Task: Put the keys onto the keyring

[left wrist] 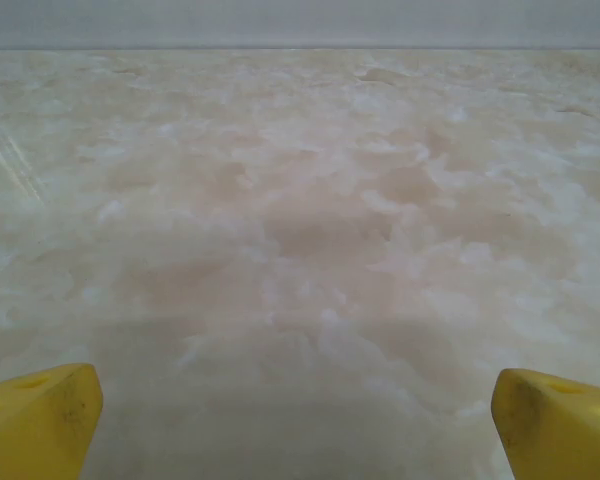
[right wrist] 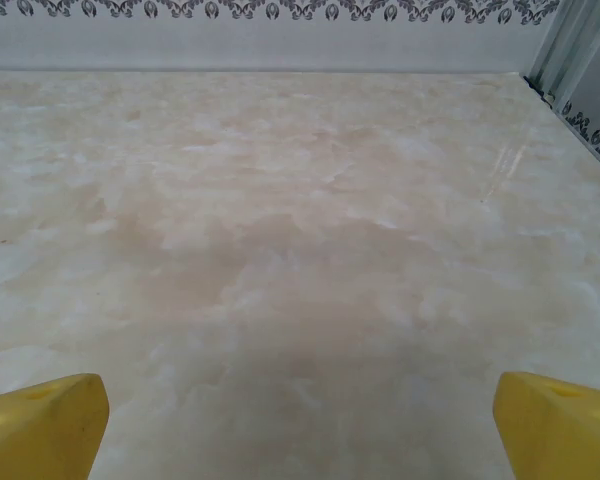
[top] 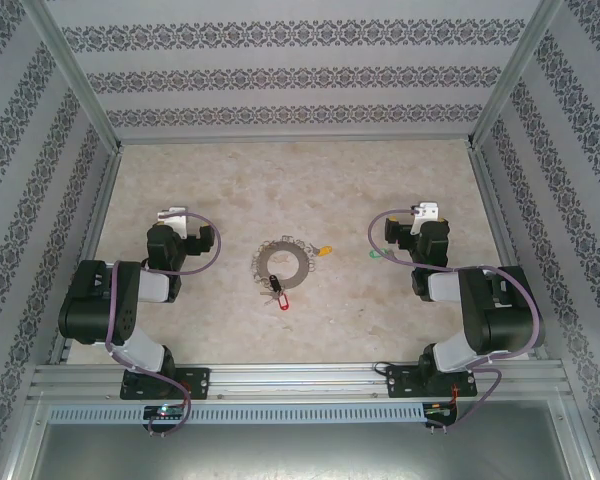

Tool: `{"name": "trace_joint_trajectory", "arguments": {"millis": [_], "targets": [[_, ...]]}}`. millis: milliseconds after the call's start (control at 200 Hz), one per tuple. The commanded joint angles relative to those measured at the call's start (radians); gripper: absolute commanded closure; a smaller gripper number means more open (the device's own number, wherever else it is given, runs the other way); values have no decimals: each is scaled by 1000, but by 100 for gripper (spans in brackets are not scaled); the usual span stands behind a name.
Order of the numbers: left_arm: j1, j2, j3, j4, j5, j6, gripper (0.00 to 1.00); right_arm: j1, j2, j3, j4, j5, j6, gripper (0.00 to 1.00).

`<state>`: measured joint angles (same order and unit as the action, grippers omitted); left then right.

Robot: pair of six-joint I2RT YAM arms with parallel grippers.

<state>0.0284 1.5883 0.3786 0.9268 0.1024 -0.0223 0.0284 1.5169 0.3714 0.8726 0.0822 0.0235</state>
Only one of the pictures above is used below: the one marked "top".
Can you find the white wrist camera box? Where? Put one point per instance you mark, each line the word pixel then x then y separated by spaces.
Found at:
pixel 427 210
pixel 177 220

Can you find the aluminium frame side rail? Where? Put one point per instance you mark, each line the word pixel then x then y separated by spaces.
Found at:
pixel 98 215
pixel 495 215

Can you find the yellow key tag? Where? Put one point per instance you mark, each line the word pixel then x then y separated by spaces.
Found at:
pixel 325 250

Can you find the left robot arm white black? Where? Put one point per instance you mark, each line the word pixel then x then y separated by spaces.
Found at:
pixel 95 300

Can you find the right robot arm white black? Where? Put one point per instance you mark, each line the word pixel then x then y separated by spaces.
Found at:
pixel 500 310

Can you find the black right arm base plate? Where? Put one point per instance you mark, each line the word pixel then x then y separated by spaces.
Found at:
pixel 400 382

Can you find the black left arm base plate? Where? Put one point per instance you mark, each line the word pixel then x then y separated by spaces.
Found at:
pixel 200 382

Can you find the aluminium frame bottom rail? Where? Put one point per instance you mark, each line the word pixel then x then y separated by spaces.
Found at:
pixel 295 140

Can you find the green key tag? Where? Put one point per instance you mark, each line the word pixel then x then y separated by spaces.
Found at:
pixel 374 255

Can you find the aluminium frame post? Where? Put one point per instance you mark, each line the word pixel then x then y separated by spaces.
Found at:
pixel 512 80
pixel 77 80

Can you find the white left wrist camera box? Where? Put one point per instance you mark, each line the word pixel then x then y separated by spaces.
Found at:
pixel 177 220

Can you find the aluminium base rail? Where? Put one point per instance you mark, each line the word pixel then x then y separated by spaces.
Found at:
pixel 300 382

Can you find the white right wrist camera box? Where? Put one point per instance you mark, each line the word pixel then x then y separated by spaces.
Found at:
pixel 427 210

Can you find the silver keys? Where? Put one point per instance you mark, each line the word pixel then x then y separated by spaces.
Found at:
pixel 266 298

